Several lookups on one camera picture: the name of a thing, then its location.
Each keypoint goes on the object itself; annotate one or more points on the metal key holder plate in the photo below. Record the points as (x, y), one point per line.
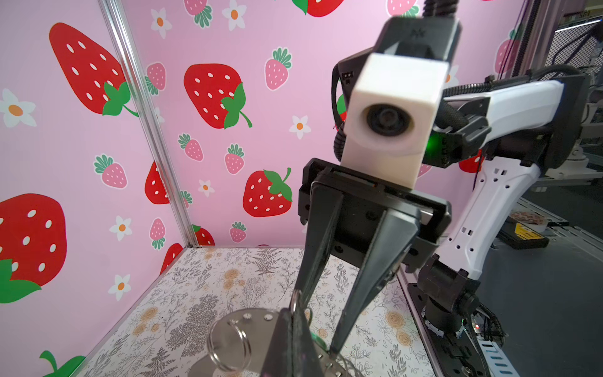
(260, 325)

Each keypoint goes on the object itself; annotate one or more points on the green plastic key tag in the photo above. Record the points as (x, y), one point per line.
(319, 341)

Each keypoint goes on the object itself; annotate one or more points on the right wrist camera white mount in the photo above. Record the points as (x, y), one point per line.
(394, 101)

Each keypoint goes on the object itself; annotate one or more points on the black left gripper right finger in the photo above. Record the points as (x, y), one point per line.
(304, 355)

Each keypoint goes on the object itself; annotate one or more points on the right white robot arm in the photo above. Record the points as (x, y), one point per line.
(513, 129)

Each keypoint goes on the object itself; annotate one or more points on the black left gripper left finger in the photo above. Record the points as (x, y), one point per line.
(279, 359)

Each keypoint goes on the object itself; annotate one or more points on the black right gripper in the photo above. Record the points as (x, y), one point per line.
(353, 215)

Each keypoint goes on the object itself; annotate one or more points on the aluminium corner frame post right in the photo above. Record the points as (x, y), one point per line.
(123, 42)

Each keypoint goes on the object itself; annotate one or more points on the white perforated cable tray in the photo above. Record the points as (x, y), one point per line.
(496, 362)

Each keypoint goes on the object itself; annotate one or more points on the silver split keyring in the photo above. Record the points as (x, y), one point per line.
(297, 306)

